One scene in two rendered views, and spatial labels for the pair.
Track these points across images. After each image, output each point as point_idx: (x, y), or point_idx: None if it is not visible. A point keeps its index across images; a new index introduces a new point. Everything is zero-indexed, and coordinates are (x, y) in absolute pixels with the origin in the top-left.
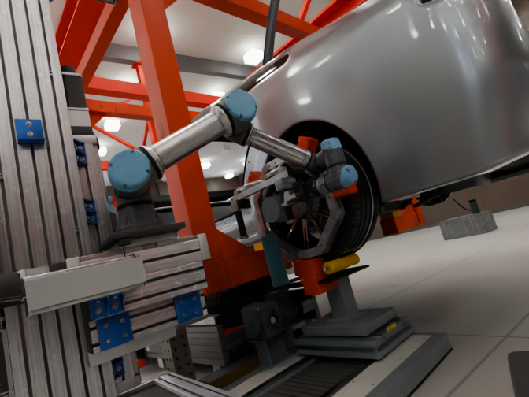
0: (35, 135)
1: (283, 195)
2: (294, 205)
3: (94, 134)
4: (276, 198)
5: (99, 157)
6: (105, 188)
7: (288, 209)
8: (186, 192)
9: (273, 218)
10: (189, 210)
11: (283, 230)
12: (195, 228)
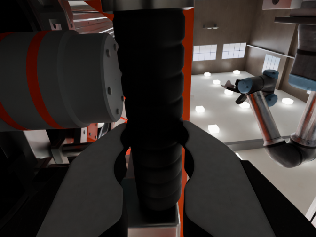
0: None
1: (178, 182)
2: (19, 93)
3: (273, 158)
4: (104, 119)
5: (265, 135)
6: (254, 101)
7: (173, 106)
8: (186, 100)
9: (109, 47)
10: (188, 75)
11: (4, 14)
12: (185, 46)
